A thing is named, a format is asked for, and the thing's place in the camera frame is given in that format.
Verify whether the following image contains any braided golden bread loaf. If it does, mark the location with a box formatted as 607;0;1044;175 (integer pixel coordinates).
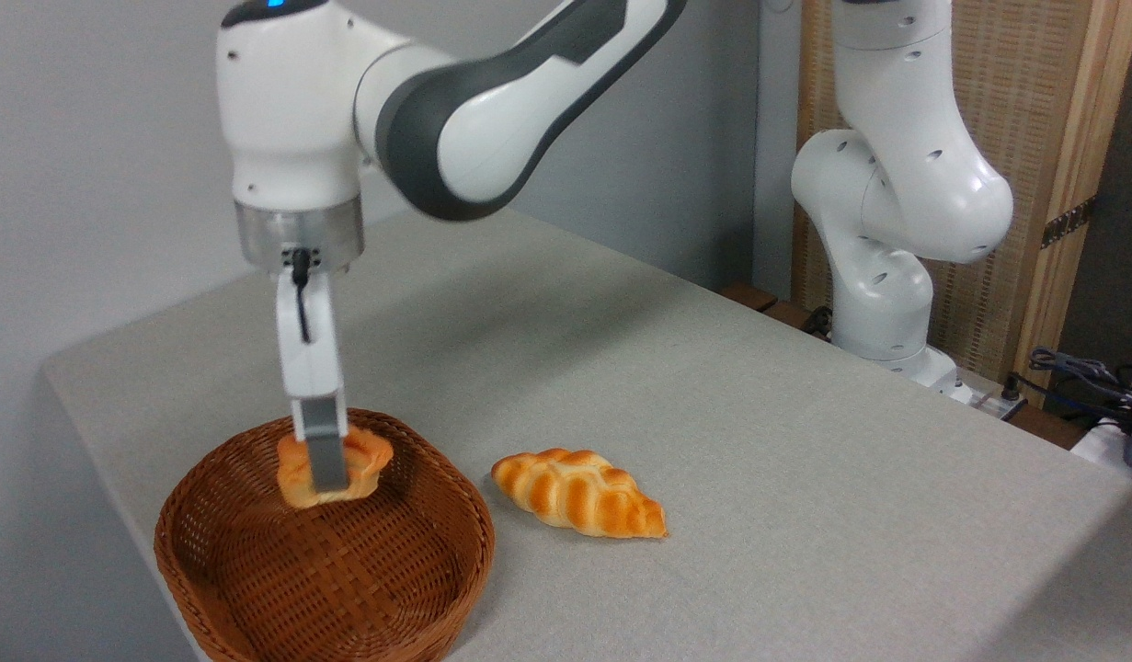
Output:
490;448;669;540

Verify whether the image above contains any brown wicker basket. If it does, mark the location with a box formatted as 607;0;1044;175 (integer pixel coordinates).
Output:
154;408;496;662

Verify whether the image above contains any white box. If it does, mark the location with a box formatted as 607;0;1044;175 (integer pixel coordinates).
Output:
1069;418;1132;484

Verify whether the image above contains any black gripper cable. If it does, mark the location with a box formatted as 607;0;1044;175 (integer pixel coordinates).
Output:
290;248;314;344

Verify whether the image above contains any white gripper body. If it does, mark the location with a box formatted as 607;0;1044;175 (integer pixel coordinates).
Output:
274;271;348;402

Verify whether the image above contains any woven wooden folding screen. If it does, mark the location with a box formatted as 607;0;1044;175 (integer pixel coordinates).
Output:
794;0;1132;405

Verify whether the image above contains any dark cable bundle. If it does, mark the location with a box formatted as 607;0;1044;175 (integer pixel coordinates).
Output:
1028;347;1132;433

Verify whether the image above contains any metal screen hinge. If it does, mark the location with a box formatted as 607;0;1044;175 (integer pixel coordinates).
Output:
1041;196;1098;250

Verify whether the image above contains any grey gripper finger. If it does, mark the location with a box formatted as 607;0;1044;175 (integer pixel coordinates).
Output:
290;394;351;494

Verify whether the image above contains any round orange bread roll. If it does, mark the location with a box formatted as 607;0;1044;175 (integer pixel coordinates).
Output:
276;426;394;509

